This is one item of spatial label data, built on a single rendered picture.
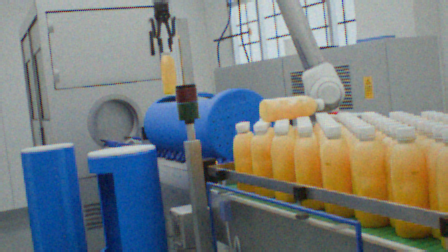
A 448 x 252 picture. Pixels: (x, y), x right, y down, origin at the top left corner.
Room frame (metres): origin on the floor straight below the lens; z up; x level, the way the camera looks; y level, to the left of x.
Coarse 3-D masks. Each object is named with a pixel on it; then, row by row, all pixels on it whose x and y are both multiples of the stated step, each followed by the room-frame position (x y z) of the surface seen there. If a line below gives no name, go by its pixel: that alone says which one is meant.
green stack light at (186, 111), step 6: (186, 102) 1.70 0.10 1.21; (192, 102) 1.66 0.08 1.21; (198, 102) 1.68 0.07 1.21; (180, 108) 1.67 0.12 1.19; (186, 108) 1.66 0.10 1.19; (192, 108) 1.66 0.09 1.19; (198, 108) 1.68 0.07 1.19; (180, 114) 1.67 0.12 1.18; (186, 114) 1.66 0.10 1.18; (192, 114) 1.66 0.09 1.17; (198, 114) 1.68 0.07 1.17; (180, 120) 1.67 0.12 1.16; (186, 120) 1.66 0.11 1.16
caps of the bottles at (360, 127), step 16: (368, 112) 1.79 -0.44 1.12; (400, 112) 1.64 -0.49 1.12; (432, 112) 1.51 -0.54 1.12; (256, 128) 1.76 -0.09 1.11; (304, 128) 1.52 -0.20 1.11; (336, 128) 1.40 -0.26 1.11; (352, 128) 1.44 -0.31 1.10; (368, 128) 1.28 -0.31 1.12; (384, 128) 1.33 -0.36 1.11; (400, 128) 1.17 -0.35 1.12; (432, 128) 1.13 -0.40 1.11
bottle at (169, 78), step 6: (168, 54) 2.91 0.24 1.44; (162, 60) 2.89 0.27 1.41; (168, 60) 2.89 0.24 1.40; (162, 66) 2.89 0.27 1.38; (168, 66) 2.88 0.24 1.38; (174, 66) 2.90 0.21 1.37; (162, 72) 2.90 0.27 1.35; (168, 72) 2.88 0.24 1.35; (174, 72) 2.90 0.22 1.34; (162, 78) 2.90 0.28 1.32; (168, 78) 2.88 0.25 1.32; (174, 78) 2.89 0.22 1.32; (162, 84) 2.91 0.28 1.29; (168, 84) 2.88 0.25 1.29; (174, 84) 2.89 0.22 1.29; (168, 90) 2.88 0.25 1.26; (174, 90) 2.89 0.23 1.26
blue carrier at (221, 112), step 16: (208, 96) 2.62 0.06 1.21; (224, 96) 2.20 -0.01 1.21; (240, 96) 2.23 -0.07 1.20; (256, 96) 2.25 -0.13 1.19; (160, 112) 2.75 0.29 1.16; (176, 112) 2.53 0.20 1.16; (208, 112) 2.19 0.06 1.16; (224, 112) 2.20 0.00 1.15; (240, 112) 2.23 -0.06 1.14; (256, 112) 2.25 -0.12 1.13; (144, 128) 2.97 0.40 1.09; (160, 128) 2.71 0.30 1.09; (176, 128) 2.50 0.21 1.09; (208, 128) 2.17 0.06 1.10; (224, 128) 2.20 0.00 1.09; (160, 144) 2.83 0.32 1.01; (176, 144) 2.58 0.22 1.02; (208, 144) 2.20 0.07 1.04; (224, 144) 2.20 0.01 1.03; (224, 160) 2.25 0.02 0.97
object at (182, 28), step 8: (176, 24) 3.69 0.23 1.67; (184, 24) 3.66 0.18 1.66; (184, 32) 3.66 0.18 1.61; (184, 40) 3.66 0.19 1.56; (184, 48) 3.65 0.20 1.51; (184, 56) 3.65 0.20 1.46; (184, 64) 3.65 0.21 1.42; (184, 72) 3.65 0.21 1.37; (192, 72) 3.67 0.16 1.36; (184, 80) 3.66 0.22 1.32; (192, 80) 3.66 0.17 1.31
